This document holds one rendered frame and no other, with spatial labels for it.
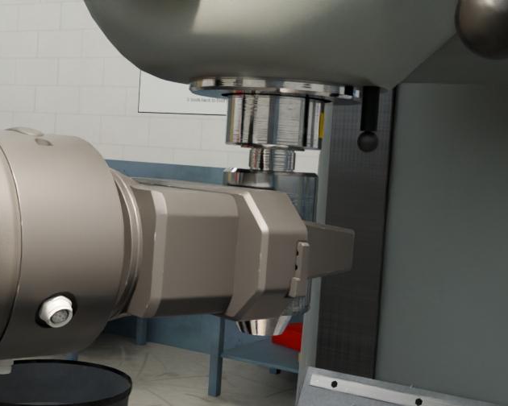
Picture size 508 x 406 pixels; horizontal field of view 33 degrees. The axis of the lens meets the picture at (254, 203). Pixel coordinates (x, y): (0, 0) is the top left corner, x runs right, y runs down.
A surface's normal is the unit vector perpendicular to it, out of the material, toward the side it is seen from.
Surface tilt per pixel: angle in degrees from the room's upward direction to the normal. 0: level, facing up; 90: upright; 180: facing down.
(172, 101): 90
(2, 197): 61
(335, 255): 90
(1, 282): 98
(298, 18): 128
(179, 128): 90
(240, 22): 121
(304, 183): 90
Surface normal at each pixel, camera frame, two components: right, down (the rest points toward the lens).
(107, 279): 0.63, 0.28
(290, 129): 0.32, 0.07
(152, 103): -0.51, 0.01
